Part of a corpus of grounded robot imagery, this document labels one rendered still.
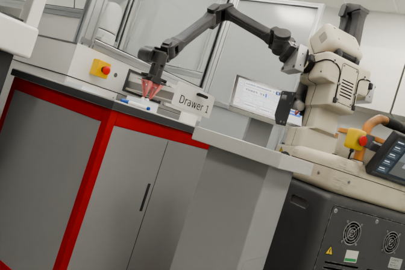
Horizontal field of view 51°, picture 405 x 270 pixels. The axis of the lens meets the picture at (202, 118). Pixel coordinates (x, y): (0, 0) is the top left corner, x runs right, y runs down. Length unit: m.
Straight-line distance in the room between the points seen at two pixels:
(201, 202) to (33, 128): 0.66
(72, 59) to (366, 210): 1.30
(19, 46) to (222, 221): 0.84
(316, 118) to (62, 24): 1.19
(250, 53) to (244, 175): 2.76
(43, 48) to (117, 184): 0.91
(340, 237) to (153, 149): 0.70
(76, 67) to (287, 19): 2.33
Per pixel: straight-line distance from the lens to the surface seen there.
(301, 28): 3.78
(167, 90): 1.96
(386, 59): 5.24
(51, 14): 2.15
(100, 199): 1.39
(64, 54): 1.97
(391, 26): 5.76
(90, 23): 1.95
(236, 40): 3.99
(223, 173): 1.22
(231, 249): 1.21
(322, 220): 1.51
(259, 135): 2.94
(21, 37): 1.50
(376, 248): 1.74
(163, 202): 1.62
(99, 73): 1.96
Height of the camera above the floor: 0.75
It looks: 2 degrees up
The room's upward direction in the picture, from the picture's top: 18 degrees clockwise
